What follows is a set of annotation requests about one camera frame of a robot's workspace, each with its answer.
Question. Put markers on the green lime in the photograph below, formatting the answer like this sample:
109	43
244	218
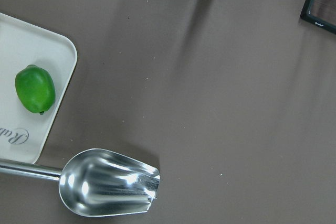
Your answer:
35	89

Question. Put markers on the metal ice scoop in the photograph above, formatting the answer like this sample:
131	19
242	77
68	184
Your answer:
97	182

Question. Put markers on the cream plastic tray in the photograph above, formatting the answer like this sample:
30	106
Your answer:
23	134

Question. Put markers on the black framed box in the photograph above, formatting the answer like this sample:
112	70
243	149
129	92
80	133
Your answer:
320	13

